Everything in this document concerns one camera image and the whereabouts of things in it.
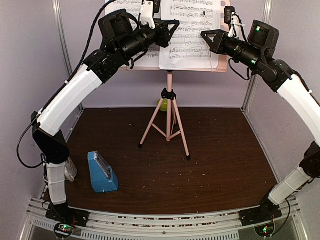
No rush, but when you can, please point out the sheet music page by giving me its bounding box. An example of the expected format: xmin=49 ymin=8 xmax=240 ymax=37
xmin=159 ymin=0 xmax=221 ymax=70
xmin=105 ymin=0 xmax=160 ymax=69

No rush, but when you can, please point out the aluminium front rail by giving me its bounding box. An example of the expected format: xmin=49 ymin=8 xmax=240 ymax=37
xmin=19 ymin=198 xmax=309 ymax=240

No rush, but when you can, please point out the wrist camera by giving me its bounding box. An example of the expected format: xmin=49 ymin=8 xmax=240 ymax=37
xmin=138 ymin=0 xmax=161 ymax=30
xmin=224 ymin=6 xmax=244 ymax=39

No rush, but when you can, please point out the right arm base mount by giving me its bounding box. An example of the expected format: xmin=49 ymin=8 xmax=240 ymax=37
xmin=239 ymin=195 xmax=282 ymax=238

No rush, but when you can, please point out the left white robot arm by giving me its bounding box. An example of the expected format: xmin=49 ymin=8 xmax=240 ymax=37
xmin=28 ymin=0 xmax=180 ymax=222

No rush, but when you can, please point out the green plastic bowl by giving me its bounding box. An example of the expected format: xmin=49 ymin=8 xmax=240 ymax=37
xmin=157 ymin=98 xmax=168 ymax=112

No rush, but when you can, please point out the pink perforated music stand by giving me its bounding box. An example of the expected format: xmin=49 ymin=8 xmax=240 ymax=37
xmin=117 ymin=0 xmax=231 ymax=161

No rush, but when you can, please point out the patterned ceramic mug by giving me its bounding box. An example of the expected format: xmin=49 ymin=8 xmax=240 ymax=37
xmin=64 ymin=157 xmax=78 ymax=182

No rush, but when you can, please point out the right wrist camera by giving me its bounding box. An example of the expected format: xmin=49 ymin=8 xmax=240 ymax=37
xmin=224 ymin=6 xmax=244 ymax=39

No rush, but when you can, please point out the blue metronome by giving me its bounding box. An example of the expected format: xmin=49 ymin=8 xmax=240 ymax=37
xmin=87 ymin=151 xmax=119 ymax=194

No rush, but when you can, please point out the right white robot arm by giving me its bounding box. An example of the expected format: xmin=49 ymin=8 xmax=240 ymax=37
xmin=200 ymin=20 xmax=320 ymax=221

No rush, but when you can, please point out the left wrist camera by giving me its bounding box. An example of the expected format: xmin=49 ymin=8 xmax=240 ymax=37
xmin=138 ymin=0 xmax=161 ymax=30

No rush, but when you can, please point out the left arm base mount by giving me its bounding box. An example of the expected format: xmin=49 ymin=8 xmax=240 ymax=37
xmin=41 ymin=200 xmax=90 ymax=240

